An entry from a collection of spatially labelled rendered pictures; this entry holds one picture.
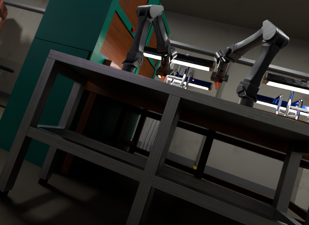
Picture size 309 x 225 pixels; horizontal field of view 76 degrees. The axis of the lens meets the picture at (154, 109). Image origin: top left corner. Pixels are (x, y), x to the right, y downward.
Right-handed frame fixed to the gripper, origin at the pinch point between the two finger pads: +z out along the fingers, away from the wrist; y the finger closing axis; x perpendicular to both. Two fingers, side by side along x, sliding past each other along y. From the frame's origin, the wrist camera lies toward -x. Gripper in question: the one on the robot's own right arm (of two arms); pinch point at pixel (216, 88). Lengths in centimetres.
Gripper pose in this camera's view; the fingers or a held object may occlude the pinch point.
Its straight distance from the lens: 134.5
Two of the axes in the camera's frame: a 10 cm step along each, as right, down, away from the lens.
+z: -0.3, 7.4, 6.7
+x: -4.0, 6.1, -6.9
